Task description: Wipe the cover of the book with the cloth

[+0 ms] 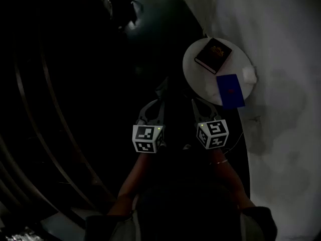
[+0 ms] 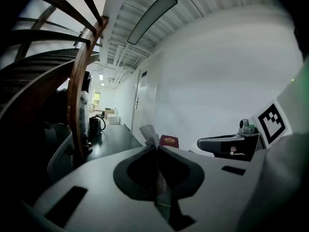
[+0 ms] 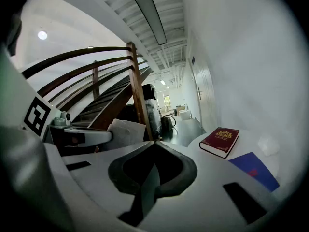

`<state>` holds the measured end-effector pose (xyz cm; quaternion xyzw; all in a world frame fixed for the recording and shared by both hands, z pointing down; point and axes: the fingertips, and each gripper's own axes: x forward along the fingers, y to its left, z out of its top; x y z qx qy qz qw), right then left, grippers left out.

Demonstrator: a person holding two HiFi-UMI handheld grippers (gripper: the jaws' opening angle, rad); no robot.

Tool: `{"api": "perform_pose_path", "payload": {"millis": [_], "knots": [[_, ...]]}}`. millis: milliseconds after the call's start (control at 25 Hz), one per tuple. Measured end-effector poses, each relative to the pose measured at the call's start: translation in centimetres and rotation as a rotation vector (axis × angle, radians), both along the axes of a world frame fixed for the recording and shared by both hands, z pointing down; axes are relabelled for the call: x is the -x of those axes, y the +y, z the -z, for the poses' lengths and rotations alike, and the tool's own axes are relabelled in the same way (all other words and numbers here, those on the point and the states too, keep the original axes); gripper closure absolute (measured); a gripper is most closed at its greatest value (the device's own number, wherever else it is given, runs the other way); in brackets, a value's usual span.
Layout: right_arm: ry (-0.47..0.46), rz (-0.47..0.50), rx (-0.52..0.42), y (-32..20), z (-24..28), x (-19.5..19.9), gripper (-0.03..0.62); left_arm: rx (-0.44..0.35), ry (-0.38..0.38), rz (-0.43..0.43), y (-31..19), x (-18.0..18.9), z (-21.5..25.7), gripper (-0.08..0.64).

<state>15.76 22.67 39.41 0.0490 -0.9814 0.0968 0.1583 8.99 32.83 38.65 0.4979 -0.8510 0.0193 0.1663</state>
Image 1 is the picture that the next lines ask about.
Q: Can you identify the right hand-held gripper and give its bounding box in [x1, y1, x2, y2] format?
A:
[191, 98, 230, 151]

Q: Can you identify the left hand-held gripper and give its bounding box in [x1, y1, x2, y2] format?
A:
[132, 99, 167, 154]

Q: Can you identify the black book with gold crest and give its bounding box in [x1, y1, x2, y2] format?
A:
[195, 37, 233, 75]

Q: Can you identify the person's left forearm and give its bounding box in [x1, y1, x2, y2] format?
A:
[107, 151, 154, 216]

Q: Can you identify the person's right forearm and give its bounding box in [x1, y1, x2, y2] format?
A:
[210, 148, 257, 211]

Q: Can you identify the blue notebook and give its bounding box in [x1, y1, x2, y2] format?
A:
[216, 74, 246, 109]

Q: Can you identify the round white side table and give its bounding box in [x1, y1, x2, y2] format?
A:
[182, 37, 258, 107]

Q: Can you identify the white tissue pack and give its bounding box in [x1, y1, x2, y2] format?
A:
[242, 66, 258, 84]

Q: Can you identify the person's dark top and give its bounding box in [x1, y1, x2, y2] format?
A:
[84, 179, 278, 241]

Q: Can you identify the black bag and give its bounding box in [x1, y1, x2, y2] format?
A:
[106, 0, 138, 30]

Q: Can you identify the thin white cable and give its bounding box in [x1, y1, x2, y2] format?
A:
[224, 132, 244, 156]

